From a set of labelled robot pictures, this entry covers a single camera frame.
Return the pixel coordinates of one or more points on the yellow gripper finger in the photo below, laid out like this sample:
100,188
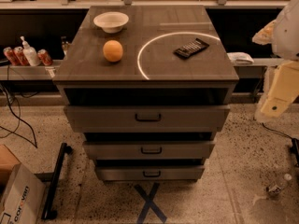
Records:
265,35
280,89

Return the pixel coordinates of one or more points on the grey drawer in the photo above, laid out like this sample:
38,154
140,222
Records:
146,119
142,150
133,173

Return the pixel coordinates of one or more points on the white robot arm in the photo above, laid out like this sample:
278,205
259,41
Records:
283,35

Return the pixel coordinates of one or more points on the grey drawer cabinet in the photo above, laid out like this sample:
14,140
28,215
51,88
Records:
149,73

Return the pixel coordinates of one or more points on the red soda can middle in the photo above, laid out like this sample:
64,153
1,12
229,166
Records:
18,51

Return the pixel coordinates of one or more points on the red soda can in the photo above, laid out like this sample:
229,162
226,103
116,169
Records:
9,53
44,57
18,51

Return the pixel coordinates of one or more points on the white folded cloth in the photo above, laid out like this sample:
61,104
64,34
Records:
240,58

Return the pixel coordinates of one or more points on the black snack packet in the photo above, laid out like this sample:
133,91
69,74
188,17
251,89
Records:
191,48

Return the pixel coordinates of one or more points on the clear plastic bottle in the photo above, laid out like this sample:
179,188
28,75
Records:
278,185

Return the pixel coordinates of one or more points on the orange fruit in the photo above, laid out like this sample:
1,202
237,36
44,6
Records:
113,51

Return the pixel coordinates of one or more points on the white bowl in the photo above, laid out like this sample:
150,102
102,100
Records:
111,22

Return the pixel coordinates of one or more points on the red soda can right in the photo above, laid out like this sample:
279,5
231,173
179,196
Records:
44,57

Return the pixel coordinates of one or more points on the white pump bottle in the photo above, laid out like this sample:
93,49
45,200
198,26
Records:
30,53

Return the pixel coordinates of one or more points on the red soda can left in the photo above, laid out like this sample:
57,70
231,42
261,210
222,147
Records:
9,53

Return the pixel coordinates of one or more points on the black metal bar stand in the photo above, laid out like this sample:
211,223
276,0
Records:
48,212

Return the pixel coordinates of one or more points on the cardboard box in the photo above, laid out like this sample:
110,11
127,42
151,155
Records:
21,191

